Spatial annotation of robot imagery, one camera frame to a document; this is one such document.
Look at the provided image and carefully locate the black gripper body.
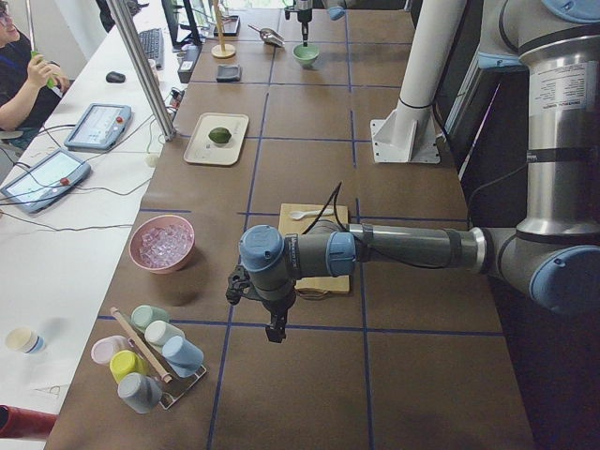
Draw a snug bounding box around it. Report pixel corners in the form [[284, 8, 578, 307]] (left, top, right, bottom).
[[262, 299, 295, 328], [297, 8, 312, 36]]

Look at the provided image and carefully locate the green ceramic bowl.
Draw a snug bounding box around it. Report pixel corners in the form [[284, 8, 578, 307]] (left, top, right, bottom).
[[292, 43, 320, 68]]

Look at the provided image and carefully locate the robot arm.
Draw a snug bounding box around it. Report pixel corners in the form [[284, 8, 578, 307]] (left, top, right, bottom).
[[292, 0, 347, 47], [226, 1, 599, 342]]

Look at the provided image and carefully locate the white plastic spoon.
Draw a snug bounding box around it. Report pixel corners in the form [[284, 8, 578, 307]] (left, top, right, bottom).
[[288, 208, 334, 221]]

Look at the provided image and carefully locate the pink bowl with ice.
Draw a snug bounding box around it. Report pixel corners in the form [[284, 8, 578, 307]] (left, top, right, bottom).
[[128, 215, 195, 274]]

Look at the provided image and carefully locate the metal scoop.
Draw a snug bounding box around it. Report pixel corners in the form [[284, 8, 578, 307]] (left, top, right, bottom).
[[247, 24, 285, 48]]

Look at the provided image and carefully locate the black tray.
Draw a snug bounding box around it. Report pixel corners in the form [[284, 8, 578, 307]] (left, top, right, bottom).
[[221, 15, 241, 38]]

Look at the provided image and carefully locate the wooden paper towel stand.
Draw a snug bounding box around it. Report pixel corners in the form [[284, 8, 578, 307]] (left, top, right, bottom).
[[211, 0, 236, 59]]

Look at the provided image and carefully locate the dark grey square dish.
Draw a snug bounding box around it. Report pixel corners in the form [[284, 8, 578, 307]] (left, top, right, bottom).
[[216, 65, 242, 83]]

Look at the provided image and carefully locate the wooden cutting board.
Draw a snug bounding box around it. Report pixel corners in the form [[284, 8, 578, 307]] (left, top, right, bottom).
[[278, 203, 351, 300]]

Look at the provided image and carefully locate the blue cup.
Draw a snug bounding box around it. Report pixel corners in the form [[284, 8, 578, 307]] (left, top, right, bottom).
[[161, 336, 204, 378]]

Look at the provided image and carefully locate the black power box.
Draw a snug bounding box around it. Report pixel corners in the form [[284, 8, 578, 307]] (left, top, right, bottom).
[[177, 45, 201, 83]]

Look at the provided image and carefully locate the white cup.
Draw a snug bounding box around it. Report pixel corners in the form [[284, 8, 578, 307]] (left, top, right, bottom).
[[144, 320, 186, 350]]

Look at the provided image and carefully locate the green lime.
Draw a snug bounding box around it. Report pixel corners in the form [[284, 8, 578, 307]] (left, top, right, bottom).
[[208, 127, 232, 145]]

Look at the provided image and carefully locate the green cup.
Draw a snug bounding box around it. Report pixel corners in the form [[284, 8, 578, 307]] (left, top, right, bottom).
[[130, 305, 171, 333]]

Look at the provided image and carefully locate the grey cup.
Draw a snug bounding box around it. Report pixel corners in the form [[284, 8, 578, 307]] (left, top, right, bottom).
[[117, 372, 162, 414]]

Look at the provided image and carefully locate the black keyboard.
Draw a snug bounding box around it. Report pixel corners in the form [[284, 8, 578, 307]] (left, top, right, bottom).
[[138, 28, 164, 70]]

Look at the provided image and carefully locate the yellow cup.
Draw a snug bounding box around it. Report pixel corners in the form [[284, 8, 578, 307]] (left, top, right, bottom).
[[109, 350, 148, 383]]

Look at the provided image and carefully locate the beige serving tray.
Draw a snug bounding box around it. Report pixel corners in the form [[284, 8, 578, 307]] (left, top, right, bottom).
[[184, 112, 249, 166]]

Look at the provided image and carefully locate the pink cup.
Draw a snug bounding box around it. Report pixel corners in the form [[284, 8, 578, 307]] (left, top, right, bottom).
[[90, 335, 130, 366]]

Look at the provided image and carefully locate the black computer mouse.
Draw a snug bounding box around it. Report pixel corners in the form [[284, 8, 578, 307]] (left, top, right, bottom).
[[105, 71, 127, 83]]

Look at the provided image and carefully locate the far teach pendant tablet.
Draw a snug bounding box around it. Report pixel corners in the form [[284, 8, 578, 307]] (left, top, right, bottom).
[[65, 103, 132, 153]]

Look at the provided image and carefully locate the teach pendant tablet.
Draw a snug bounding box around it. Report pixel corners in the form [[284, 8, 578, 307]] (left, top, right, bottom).
[[1, 148, 92, 214], [65, 103, 132, 153]]

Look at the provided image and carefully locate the paper cup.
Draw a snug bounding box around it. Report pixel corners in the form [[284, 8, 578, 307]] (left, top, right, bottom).
[[5, 327, 45, 354]]

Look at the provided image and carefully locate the near teach pendant tablet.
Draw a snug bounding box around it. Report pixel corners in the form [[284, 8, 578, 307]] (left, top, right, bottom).
[[1, 148, 92, 214]]

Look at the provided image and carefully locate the red object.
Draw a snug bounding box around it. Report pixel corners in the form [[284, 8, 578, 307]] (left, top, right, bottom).
[[1, 405, 58, 441]]

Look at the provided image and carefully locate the seated person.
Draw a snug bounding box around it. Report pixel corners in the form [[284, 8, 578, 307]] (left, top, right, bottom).
[[1, 1, 70, 150]]

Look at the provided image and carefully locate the cup rack with wooden handle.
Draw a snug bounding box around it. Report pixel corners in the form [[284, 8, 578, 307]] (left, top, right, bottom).
[[111, 307, 207, 411]]

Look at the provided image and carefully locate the white pillar mount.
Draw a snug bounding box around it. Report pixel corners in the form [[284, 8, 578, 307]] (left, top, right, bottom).
[[370, 0, 467, 164]]

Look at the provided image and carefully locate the aluminium frame post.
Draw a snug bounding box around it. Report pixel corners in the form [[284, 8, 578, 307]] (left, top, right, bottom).
[[107, 0, 176, 142]]

